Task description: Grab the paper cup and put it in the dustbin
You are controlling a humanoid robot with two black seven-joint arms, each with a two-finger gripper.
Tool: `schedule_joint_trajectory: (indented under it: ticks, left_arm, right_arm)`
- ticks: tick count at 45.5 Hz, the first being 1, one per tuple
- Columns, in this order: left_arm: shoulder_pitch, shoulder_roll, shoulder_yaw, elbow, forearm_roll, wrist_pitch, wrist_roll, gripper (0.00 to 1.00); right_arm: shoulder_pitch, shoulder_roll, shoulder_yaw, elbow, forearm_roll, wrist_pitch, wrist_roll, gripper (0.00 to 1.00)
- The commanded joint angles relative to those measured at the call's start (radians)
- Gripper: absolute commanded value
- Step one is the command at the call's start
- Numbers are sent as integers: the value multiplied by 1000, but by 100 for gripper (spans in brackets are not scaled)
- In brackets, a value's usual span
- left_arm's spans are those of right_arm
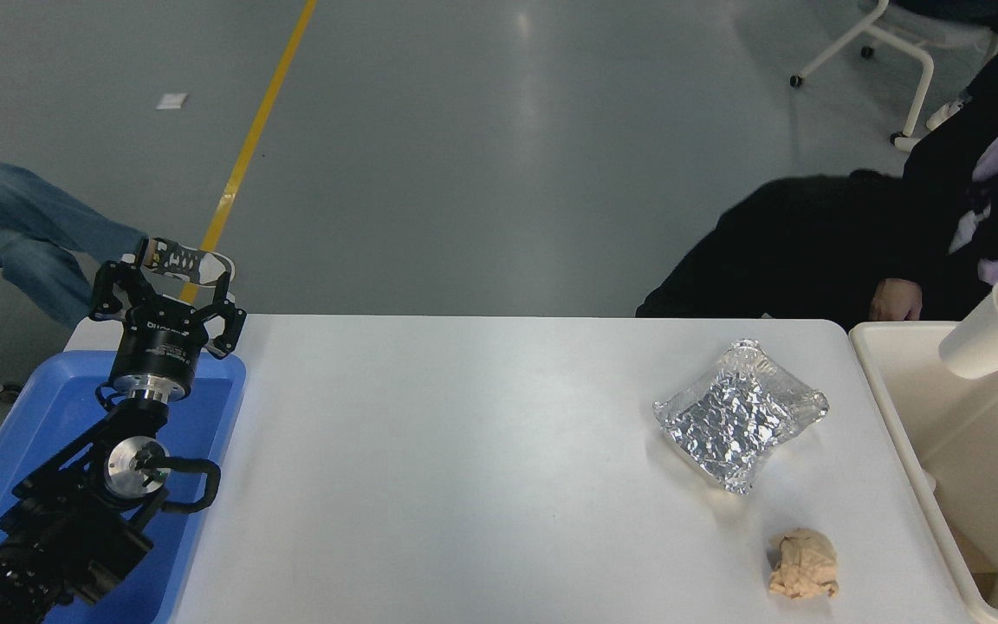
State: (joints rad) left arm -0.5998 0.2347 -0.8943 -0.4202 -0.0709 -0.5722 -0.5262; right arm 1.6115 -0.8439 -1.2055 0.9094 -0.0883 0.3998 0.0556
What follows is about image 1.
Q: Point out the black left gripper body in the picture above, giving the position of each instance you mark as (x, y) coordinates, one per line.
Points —
(157, 351)

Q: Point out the white paper cup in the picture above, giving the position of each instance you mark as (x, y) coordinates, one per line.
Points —
(980, 342)

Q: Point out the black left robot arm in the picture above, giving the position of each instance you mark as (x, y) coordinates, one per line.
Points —
(74, 529)

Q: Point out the person's hand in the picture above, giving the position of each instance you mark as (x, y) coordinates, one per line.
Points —
(896, 302)

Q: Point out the patterned black white shoe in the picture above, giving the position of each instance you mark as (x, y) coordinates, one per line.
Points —
(183, 258)

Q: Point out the person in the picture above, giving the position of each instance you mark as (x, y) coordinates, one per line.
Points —
(767, 251)
(22, 225)

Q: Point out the blue plastic tray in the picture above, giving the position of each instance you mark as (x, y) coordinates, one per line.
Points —
(57, 407)

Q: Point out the large pale plastic bin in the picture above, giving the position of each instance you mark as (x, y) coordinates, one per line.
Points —
(984, 451)

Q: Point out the white paper scrap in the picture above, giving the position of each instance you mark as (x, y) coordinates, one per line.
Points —
(172, 101)

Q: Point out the plain white shoe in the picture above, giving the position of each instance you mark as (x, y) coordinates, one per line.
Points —
(941, 114)

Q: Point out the crumpled silver foil tray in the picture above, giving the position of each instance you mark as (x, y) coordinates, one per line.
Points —
(737, 420)

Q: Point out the crumpled tan paper ball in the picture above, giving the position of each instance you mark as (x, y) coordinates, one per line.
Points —
(802, 563)

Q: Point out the white frame wheeled chair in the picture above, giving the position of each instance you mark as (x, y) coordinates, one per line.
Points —
(928, 56)

